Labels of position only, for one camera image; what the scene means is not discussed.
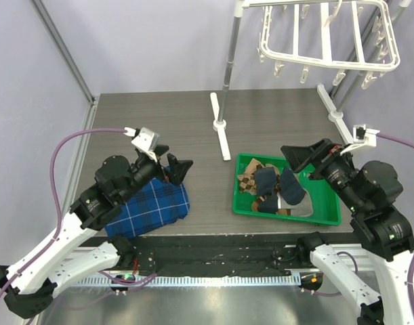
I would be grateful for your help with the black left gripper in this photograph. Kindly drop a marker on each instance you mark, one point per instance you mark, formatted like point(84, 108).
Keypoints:
point(177, 168)

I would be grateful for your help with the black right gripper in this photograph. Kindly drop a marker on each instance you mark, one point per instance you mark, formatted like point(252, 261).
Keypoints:
point(325, 157)

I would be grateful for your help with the dark navy patterned sock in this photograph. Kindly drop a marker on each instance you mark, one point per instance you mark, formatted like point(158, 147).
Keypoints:
point(266, 181)

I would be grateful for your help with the brown argyle sock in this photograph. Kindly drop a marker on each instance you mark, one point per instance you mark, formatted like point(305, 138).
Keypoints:
point(246, 180)

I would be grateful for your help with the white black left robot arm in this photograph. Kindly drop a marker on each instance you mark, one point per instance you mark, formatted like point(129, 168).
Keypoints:
point(30, 285)

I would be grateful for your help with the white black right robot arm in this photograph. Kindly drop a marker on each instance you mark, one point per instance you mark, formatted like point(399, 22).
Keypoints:
point(384, 233)

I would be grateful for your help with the white plastic clip hanger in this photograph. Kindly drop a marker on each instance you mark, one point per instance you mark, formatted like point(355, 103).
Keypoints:
point(332, 37)

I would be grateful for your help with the blue plaid folded cloth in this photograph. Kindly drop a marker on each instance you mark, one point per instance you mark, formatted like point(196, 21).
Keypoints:
point(156, 205)

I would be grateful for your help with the green plastic tray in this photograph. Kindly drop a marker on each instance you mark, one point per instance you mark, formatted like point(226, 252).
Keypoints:
point(325, 203)

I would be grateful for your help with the grey white drying rack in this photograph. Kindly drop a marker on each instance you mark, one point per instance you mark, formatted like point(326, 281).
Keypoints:
point(334, 100)

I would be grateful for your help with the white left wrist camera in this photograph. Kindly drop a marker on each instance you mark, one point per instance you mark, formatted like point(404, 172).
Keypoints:
point(144, 140)

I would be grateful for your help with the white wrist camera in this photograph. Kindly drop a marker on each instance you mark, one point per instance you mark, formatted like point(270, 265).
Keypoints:
point(362, 138)
point(144, 140)

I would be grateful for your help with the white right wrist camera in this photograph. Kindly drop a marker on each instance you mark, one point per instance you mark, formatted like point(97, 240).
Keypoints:
point(362, 138)

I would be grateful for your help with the white slotted cable duct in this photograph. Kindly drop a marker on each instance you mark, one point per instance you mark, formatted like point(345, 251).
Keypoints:
point(98, 280)

